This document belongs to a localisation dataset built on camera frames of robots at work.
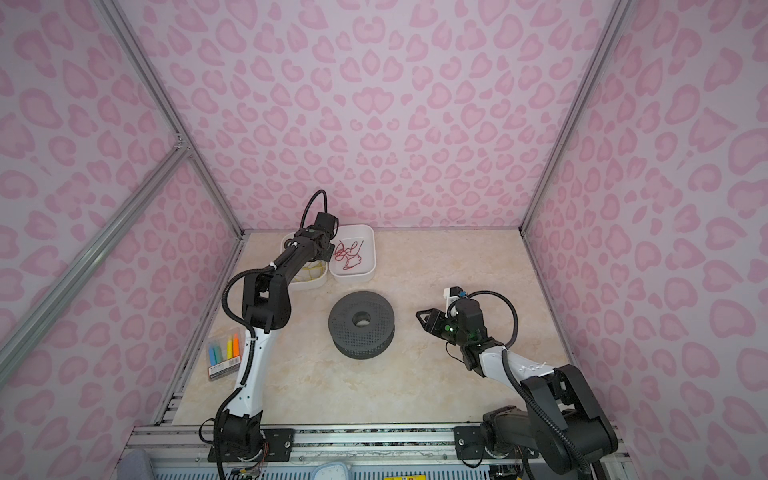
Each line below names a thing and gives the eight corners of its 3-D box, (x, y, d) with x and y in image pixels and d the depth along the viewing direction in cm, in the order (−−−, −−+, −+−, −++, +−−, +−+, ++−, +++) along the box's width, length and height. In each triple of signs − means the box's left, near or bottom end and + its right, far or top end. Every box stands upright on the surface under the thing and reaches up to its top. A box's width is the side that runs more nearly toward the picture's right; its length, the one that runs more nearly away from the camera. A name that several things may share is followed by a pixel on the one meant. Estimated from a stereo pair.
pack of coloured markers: (209, 384, 86) (204, 382, 84) (212, 340, 94) (208, 337, 92) (241, 374, 87) (238, 372, 85) (241, 332, 96) (238, 328, 94)
